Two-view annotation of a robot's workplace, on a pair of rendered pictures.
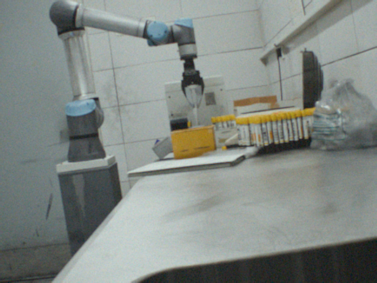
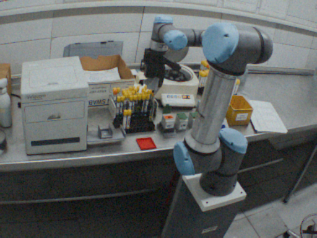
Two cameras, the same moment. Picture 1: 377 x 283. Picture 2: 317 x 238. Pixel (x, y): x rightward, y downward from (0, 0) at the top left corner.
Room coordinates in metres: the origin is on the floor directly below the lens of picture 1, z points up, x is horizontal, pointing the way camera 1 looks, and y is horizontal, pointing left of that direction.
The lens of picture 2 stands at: (2.89, 1.09, 1.77)
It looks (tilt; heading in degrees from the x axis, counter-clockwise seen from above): 34 degrees down; 241
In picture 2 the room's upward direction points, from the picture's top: 11 degrees clockwise
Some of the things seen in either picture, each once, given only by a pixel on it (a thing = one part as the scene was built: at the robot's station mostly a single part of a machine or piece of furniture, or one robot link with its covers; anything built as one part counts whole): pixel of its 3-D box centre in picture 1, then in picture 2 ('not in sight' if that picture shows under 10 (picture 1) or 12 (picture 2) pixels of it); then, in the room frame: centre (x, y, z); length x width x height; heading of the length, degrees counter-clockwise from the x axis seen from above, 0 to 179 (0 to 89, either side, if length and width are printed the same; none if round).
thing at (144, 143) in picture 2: not in sight; (146, 143); (2.36, 0.08, 0.88); 0.07 x 0.07 x 0.01; 89
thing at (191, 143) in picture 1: (194, 144); (236, 110); (1.84, -0.02, 0.93); 0.13 x 0.13 x 0.10; 85
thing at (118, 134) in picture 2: not in sight; (99, 134); (2.56, 0.03, 0.92); 0.21 x 0.07 x 0.05; 179
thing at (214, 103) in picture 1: (198, 111); (53, 103); (2.75, -0.07, 1.03); 0.31 x 0.27 x 0.30; 179
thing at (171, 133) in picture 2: not in sight; (166, 127); (2.25, 0.01, 0.89); 0.09 x 0.05 x 0.04; 89
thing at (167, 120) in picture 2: not in sight; (167, 123); (2.25, 0.01, 0.92); 0.05 x 0.04 x 0.06; 89
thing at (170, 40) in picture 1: (159, 35); (176, 37); (2.31, 0.05, 1.35); 0.11 x 0.11 x 0.08; 88
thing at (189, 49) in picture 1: (187, 51); (159, 44); (2.32, -0.05, 1.27); 0.08 x 0.08 x 0.05
